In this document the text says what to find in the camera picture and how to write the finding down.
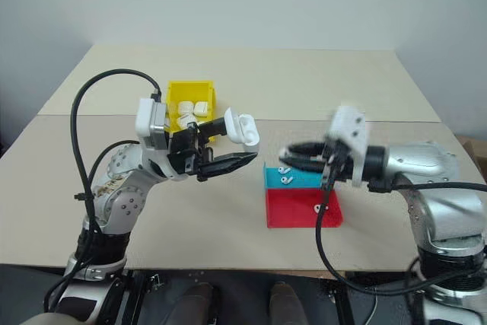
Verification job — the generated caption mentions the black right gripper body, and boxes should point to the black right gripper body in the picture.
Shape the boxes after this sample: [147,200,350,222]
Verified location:
[321,137,358,186]

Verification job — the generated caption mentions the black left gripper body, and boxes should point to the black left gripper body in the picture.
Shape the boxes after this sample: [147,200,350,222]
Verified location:
[166,122,214,183]

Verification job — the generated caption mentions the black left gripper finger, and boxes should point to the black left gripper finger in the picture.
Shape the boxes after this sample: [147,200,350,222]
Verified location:
[196,151,260,183]
[196,116,229,140]

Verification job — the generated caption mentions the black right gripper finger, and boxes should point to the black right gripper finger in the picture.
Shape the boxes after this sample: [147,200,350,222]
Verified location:
[284,141,327,158]
[278,154,328,174]

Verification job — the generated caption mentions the yellow plastic bin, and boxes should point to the yellow plastic bin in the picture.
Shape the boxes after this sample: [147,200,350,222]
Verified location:
[166,79,220,144]

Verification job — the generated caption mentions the blue plastic tray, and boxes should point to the blue plastic tray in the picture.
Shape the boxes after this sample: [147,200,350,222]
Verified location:
[263,161,329,190]

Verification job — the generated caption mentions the red plastic tray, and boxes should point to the red plastic tray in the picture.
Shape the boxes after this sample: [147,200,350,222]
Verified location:
[264,186,345,229]

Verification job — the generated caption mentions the dark brown rounded shape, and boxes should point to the dark brown rounded shape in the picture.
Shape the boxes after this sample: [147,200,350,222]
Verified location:
[185,282,214,325]
[269,282,302,325]

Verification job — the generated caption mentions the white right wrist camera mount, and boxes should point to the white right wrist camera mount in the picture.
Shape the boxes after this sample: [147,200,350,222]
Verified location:
[327,105,371,189]

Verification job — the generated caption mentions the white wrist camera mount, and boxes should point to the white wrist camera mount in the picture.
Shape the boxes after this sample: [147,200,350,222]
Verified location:
[135,97,171,151]
[327,105,371,189]

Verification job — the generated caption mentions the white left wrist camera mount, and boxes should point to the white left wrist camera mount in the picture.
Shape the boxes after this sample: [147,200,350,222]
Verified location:
[135,97,171,151]

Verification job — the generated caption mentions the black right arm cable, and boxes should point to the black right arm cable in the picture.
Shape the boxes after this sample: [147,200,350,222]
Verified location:
[314,172,487,296]
[367,179,487,193]

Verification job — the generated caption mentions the black metal stand frame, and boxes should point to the black metal stand frame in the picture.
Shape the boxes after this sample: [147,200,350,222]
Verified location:
[108,269,191,325]

